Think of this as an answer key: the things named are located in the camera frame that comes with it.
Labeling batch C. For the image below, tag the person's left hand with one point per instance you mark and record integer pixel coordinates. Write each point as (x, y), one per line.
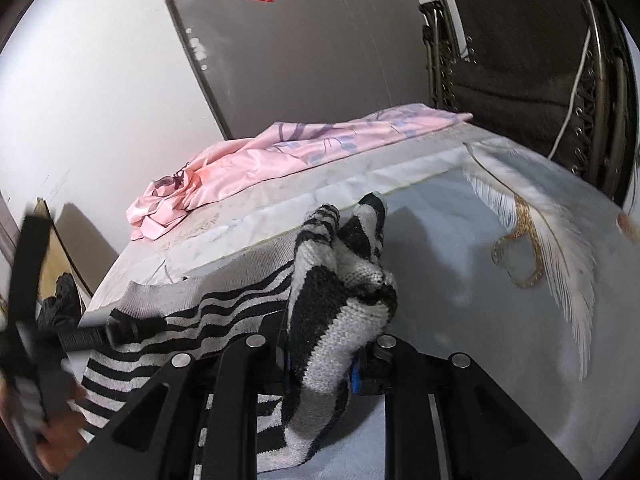
(62, 438)

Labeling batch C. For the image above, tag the black white striped sweater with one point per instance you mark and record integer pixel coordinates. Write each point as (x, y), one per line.
(319, 294)

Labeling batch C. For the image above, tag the pink crumpled cloth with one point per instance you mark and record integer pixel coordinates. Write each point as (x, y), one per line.
(229, 167)

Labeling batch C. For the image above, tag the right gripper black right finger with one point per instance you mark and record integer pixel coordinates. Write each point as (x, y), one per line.
(446, 418)

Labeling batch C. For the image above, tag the white feather print bedsheet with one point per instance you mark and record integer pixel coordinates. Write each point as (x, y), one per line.
(442, 223)

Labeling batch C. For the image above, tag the grey door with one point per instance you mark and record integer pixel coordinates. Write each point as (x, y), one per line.
(260, 62)

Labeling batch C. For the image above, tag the black garment on floor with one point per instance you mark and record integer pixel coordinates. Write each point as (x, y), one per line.
(62, 311)

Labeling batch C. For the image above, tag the black folding chair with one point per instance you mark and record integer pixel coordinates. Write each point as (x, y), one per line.
(555, 76)

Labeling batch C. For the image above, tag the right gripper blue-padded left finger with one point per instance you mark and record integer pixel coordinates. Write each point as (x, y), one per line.
(194, 419)

